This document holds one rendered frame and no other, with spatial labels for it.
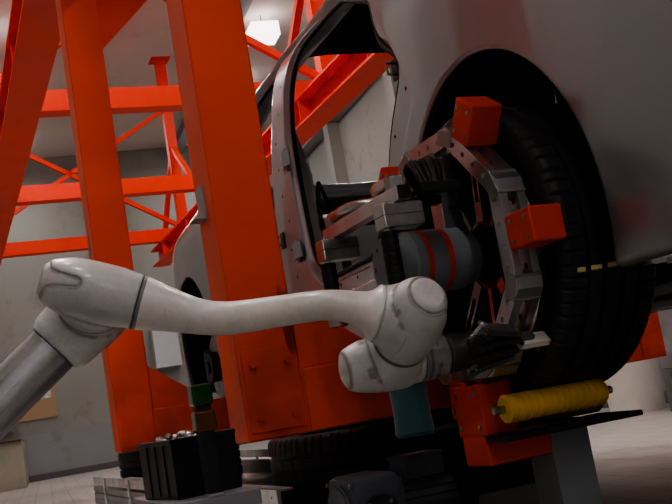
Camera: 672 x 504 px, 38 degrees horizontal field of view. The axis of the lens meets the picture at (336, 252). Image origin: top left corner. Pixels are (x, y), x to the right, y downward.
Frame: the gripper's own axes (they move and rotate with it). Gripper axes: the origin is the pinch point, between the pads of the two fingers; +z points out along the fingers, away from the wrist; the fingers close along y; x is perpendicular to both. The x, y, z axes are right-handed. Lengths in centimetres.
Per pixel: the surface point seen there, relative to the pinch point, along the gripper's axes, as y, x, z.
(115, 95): -242, 625, 49
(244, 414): -49, 43, -42
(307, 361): -42, 50, -24
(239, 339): -36, 55, -41
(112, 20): -56, 317, -18
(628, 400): -456, 384, 476
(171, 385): -173, 192, -17
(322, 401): -49, 42, -22
